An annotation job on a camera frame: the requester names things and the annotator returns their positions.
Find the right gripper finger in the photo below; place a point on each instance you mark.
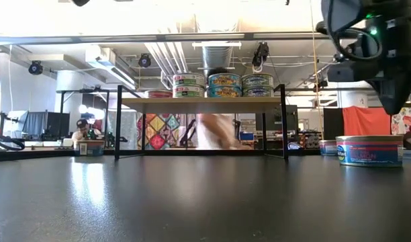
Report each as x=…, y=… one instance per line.
x=397, y=95

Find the teal yellow label tuna can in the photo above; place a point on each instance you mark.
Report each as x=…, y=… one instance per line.
x=224, y=79
x=224, y=91

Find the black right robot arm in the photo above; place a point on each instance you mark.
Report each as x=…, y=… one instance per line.
x=340, y=13

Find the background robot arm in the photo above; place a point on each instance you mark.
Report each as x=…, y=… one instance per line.
x=188, y=132

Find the colourful floral poster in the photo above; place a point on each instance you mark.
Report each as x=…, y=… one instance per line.
x=408, y=117

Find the orange fabric panel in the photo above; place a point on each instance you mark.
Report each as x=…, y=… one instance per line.
x=366, y=126

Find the white column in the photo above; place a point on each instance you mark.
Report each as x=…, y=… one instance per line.
x=351, y=99

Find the black panel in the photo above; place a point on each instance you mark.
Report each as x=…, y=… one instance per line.
x=333, y=122

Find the black hanging ceiling device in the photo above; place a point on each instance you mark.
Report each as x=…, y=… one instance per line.
x=321, y=84

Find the black ceiling spotlight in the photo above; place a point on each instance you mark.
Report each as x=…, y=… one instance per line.
x=144, y=61
x=35, y=67

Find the white blue rounded object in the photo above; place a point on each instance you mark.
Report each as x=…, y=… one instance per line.
x=294, y=146

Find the black screen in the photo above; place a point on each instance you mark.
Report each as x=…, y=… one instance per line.
x=57, y=124

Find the grey blue partition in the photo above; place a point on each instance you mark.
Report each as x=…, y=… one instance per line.
x=34, y=122

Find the white ceiling light bar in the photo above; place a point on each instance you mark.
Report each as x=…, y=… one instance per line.
x=216, y=44

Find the colourful patchwork quilt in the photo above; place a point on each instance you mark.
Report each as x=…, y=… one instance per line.
x=157, y=129

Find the blue monitor screen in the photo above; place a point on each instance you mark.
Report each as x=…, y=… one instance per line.
x=247, y=136

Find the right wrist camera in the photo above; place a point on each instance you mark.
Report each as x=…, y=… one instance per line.
x=353, y=71

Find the grey overhead frame bar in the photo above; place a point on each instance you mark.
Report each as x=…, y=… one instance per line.
x=125, y=37

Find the background black frame rig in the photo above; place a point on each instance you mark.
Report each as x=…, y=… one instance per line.
x=81, y=90

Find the silver air duct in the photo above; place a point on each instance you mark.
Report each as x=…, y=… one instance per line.
x=216, y=55

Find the wooden shelf black frame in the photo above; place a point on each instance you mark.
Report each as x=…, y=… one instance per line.
x=198, y=105

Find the black aluminium table frame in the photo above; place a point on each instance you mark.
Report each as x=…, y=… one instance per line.
x=158, y=153

